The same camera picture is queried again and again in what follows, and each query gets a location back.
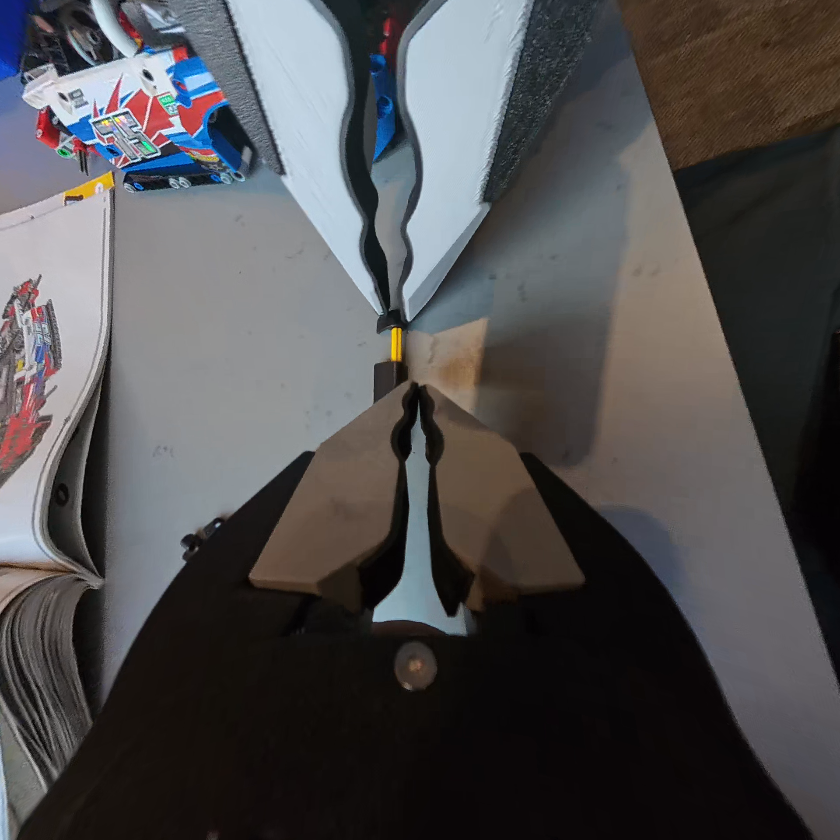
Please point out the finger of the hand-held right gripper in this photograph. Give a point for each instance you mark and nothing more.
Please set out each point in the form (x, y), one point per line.
(295, 98)
(459, 98)

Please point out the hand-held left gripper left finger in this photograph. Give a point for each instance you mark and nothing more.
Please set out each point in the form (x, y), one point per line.
(328, 518)

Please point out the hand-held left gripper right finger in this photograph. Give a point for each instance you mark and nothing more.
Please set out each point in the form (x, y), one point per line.
(499, 518)

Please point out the black pin connector brick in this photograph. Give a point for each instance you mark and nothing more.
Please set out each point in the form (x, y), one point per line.
(190, 541)

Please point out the black axle connector brick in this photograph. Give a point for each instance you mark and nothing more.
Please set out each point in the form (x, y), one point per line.
(388, 379)

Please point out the grey desk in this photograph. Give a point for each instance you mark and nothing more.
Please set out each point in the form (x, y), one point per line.
(229, 328)

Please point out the partly built toy car model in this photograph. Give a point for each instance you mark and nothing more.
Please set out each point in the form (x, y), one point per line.
(131, 131)

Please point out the open instruction booklet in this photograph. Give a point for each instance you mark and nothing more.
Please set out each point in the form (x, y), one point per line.
(79, 229)

